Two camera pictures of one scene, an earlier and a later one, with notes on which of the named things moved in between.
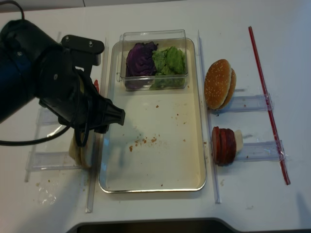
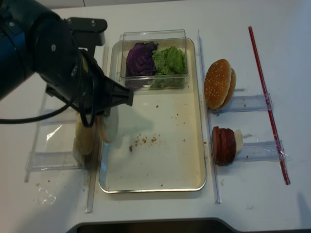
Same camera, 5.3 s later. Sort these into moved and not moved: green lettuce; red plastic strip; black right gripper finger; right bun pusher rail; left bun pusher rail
Moved: black right gripper finger
Not moved: red plastic strip; right bun pusher rail; left bun pusher rail; green lettuce
